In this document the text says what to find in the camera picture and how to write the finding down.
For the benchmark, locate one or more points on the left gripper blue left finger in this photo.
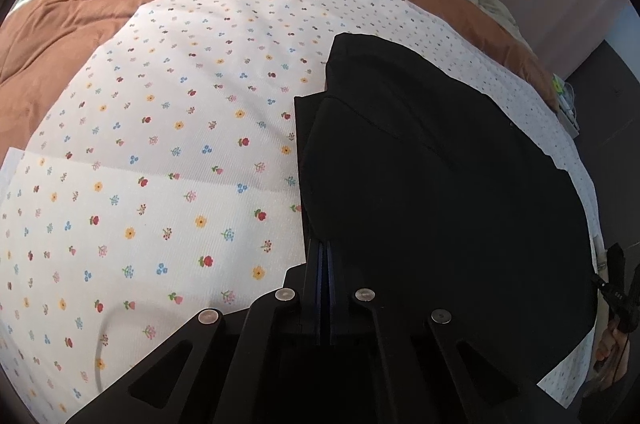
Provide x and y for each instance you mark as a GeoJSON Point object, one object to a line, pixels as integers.
{"type": "Point", "coordinates": [314, 285]}

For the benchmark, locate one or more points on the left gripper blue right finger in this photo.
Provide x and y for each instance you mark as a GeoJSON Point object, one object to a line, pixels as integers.
{"type": "Point", "coordinates": [336, 290]}

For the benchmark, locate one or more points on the black shirt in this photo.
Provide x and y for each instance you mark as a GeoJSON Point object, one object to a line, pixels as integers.
{"type": "Point", "coordinates": [426, 187]}

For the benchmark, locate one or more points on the person's right hand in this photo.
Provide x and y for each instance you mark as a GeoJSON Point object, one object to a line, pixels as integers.
{"type": "Point", "coordinates": [611, 358]}

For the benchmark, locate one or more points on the white bedside drawer cabinet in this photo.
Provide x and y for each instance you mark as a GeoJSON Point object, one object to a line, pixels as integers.
{"type": "Point", "coordinates": [567, 113]}

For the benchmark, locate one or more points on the white floral bed sheet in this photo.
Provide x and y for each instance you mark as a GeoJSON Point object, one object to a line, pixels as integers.
{"type": "Point", "coordinates": [163, 179]}

